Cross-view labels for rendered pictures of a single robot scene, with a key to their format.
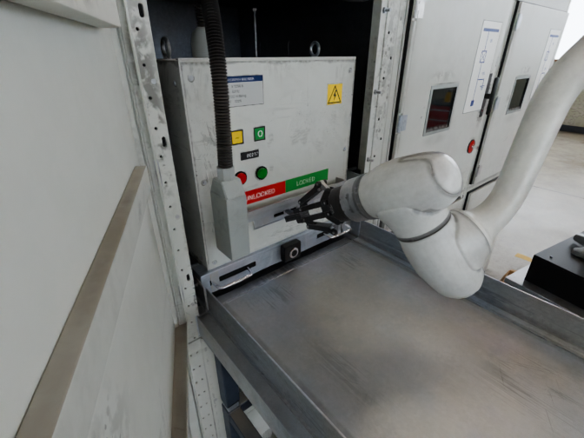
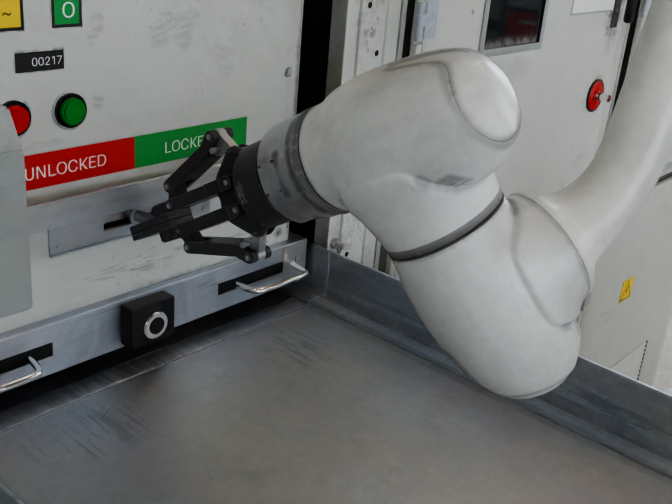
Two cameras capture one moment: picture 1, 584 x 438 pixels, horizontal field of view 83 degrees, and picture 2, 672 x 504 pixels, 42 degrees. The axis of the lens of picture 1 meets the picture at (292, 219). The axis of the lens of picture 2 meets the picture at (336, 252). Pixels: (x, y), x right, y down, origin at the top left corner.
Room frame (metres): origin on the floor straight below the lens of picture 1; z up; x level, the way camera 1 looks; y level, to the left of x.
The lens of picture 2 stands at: (-0.10, -0.04, 1.36)
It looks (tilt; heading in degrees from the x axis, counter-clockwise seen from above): 23 degrees down; 349
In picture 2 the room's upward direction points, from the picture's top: 5 degrees clockwise
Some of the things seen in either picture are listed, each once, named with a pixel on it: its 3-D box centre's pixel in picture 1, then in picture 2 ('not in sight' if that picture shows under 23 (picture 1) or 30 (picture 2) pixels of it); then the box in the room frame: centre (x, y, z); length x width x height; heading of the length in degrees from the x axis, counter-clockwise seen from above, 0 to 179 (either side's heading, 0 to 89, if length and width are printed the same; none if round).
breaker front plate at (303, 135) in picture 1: (286, 163); (136, 93); (0.81, 0.02, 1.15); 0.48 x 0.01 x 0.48; 130
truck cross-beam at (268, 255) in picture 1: (282, 245); (128, 309); (0.83, 0.03, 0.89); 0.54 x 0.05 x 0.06; 130
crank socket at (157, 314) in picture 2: (291, 250); (149, 320); (0.80, 0.00, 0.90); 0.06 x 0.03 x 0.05; 130
